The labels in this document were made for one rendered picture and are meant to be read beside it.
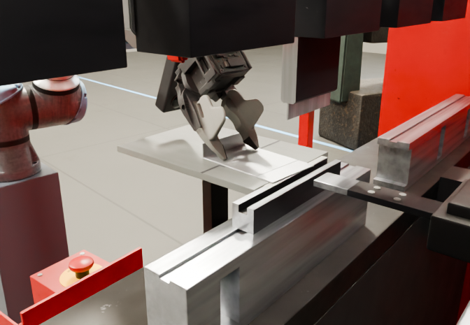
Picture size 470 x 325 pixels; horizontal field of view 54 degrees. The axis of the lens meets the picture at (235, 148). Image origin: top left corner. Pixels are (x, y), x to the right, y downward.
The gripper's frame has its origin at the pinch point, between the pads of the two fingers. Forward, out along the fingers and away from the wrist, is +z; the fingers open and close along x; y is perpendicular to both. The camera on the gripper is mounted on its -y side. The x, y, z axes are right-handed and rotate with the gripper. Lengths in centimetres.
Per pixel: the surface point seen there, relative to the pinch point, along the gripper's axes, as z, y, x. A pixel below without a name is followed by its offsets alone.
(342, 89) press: -58, -150, 273
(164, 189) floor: -41, -207, 120
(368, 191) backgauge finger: 13.6, 15.7, 0.8
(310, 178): 9.0, 9.2, 0.5
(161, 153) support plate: -4.4, -6.7, -7.1
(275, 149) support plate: 2.3, 1.3, 6.1
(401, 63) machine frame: -12, -12, 85
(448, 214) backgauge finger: 18.8, 24.5, -2.4
